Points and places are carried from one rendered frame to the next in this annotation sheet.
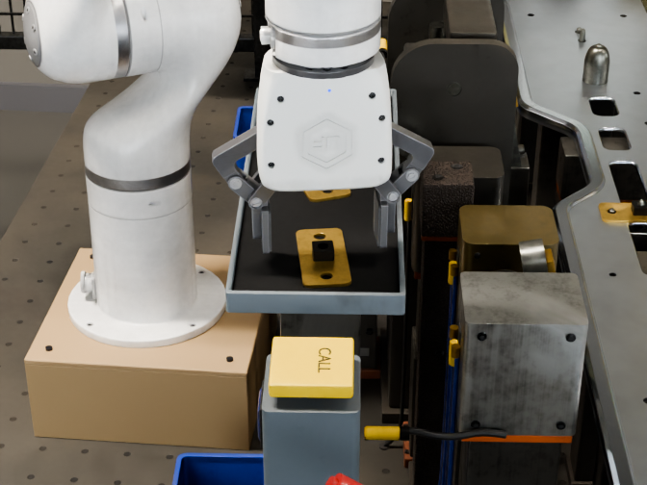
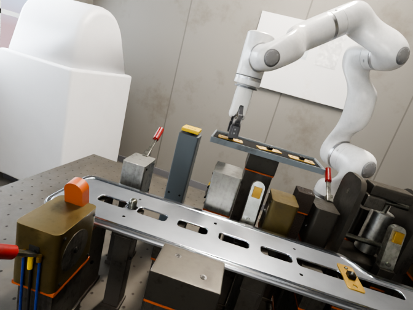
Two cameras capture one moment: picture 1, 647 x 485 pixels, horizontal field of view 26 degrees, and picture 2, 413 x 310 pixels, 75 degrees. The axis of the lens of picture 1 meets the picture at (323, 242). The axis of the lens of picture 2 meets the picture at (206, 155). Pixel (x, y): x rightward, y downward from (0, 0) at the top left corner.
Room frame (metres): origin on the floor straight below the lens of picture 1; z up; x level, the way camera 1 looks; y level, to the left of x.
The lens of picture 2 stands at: (0.94, -0.89, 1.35)
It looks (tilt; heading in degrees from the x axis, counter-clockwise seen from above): 16 degrees down; 94
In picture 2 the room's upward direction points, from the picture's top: 15 degrees clockwise
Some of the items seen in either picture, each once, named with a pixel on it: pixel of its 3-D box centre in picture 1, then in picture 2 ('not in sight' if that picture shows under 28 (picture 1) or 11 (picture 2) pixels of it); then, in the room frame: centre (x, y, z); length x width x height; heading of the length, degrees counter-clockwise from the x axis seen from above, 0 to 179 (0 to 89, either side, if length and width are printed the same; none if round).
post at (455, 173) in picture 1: (438, 338); (283, 246); (1.21, -0.12, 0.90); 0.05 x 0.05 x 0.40; 89
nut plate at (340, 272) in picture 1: (323, 252); (230, 137); (0.95, 0.00, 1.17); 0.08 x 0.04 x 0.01; 5
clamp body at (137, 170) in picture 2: not in sight; (131, 210); (0.71, -0.15, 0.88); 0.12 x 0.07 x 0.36; 89
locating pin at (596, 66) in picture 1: (596, 67); not in sight; (1.64, -0.35, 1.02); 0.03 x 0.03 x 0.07
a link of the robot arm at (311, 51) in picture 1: (320, 32); (247, 81); (0.95, 0.00, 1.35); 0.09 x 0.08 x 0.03; 95
